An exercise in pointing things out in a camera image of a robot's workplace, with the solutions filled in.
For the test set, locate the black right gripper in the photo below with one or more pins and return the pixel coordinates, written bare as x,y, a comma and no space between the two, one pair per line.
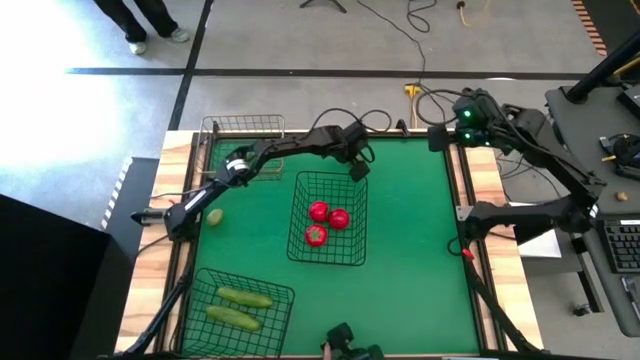
480,125

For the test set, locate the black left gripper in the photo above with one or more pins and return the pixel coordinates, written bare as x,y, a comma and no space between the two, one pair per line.
356,142

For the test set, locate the green lime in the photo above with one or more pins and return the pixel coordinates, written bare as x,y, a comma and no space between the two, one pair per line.
215,216

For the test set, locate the green cucumber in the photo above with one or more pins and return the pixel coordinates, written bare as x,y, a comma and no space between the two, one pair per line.
233,318
245,298

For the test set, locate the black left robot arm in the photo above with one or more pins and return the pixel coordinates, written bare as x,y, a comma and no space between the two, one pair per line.
300,144

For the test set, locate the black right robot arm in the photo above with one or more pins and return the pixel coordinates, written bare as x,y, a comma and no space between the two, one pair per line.
550,150

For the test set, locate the black clamp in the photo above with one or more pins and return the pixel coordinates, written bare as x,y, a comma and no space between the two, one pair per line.
216,127
402,127

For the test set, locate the yellow power connector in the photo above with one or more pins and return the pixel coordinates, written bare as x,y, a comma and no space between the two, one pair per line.
412,91

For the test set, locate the green felt mat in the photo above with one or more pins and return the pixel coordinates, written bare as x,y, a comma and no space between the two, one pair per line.
400,280

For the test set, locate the grey side table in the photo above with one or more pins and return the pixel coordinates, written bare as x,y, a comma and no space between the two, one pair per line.
585,115

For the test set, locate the black handheld device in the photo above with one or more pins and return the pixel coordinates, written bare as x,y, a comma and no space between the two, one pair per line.
345,337

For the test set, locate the black tripod stand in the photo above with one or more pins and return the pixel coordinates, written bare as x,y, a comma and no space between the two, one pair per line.
324,2

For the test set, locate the black slanted pole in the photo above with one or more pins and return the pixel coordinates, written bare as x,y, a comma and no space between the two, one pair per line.
600,72

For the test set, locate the person's hand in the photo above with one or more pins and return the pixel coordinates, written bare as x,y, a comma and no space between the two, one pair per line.
327,352

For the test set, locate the black controller device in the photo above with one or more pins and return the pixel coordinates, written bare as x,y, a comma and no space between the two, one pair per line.
627,150

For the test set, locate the black desk leg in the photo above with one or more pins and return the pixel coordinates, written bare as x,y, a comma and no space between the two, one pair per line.
590,280

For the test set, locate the black keyboard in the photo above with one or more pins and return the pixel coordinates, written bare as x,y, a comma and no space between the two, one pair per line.
625,247

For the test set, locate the black floor mat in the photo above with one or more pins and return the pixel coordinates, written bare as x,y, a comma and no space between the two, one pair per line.
620,15

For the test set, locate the black cabinet with striped edge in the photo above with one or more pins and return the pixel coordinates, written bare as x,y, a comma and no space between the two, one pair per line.
140,175

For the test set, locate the black caster wheel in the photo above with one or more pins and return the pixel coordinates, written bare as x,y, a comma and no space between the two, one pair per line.
581,311

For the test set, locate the grey desk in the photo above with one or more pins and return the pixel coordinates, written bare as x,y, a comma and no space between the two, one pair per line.
607,300

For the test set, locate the person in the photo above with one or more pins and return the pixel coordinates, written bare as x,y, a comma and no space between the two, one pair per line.
125,20

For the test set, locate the large black box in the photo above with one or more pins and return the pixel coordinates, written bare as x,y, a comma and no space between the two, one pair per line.
45,280

